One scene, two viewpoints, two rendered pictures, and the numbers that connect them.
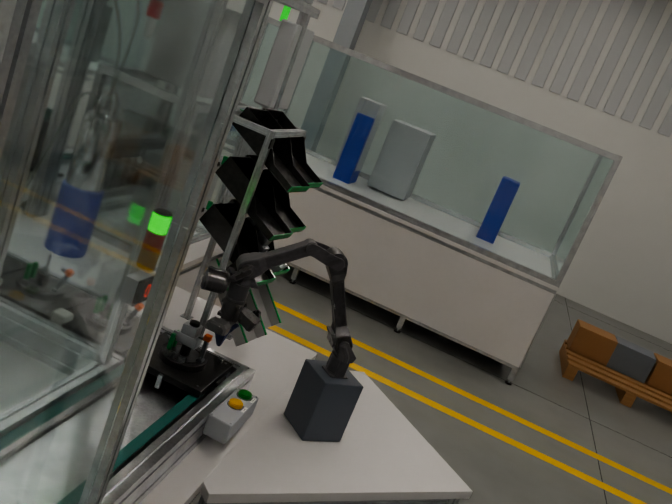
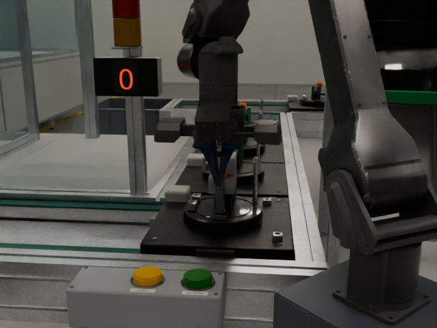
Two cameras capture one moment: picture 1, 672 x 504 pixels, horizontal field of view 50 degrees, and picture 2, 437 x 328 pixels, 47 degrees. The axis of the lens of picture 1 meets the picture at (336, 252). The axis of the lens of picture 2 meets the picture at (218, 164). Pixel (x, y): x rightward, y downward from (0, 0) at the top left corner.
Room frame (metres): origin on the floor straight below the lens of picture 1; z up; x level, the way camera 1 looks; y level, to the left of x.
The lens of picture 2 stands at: (1.87, -0.53, 1.30)
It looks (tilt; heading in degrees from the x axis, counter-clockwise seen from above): 16 degrees down; 86
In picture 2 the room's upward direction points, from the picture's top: straight up
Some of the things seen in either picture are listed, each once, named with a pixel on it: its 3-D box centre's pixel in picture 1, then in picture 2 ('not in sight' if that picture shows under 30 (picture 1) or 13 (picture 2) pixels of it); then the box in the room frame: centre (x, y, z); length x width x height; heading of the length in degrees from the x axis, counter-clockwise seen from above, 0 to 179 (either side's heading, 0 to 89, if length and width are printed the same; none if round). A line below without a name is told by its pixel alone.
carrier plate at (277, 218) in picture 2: (181, 362); (222, 222); (1.93, 0.30, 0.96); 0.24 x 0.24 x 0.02; 81
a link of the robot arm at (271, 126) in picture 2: (231, 310); (218, 112); (1.92, 0.21, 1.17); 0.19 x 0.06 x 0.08; 170
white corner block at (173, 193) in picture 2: not in sight; (177, 198); (1.85, 0.41, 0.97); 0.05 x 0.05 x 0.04; 81
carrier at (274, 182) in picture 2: not in sight; (233, 157); (1.98, 0.55, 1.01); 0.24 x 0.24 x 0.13; 81
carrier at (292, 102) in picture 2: not in sight; (317, 94); (2.43, 1.57, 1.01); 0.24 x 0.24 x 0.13; 81
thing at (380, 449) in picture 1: (302, 422); not in sight; (2.09, -0.10, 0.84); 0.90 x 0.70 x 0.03; 125
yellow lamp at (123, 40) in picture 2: not in sight; (127, 32); (1.77, 0.45, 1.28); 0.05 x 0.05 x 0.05
